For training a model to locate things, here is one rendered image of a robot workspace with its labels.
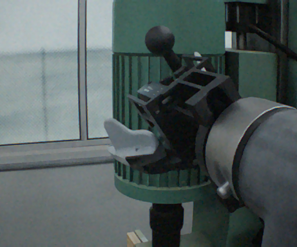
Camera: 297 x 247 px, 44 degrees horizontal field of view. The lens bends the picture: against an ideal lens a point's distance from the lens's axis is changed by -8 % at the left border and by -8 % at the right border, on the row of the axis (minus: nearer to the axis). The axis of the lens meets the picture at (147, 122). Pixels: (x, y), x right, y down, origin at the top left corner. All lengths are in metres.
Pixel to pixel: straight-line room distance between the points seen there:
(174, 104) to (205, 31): 0.23
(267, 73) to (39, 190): 1.60
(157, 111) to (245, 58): 0.29
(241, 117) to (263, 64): 0.37
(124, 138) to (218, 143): 0.17
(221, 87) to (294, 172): 0.11
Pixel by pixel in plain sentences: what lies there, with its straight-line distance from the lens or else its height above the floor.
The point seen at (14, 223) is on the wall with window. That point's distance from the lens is 2.13.
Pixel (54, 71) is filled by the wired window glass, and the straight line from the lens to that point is 1.98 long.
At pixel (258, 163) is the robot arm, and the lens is 0.22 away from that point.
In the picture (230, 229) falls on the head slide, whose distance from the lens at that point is 0.68.
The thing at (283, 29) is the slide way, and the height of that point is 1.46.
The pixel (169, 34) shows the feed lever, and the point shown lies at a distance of 0.44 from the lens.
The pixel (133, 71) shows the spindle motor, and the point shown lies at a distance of 0.55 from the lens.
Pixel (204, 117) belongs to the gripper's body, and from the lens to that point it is 0.28.
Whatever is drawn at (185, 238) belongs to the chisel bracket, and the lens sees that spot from 0.75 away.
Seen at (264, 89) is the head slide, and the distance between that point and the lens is 0.63.
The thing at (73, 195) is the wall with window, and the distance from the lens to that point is 2.08.
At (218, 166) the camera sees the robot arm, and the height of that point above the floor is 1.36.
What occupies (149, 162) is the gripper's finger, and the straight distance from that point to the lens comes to 0.38.
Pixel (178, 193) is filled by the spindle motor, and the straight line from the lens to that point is 0.57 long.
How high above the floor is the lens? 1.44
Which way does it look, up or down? 13 degrees down
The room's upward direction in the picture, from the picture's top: straight up
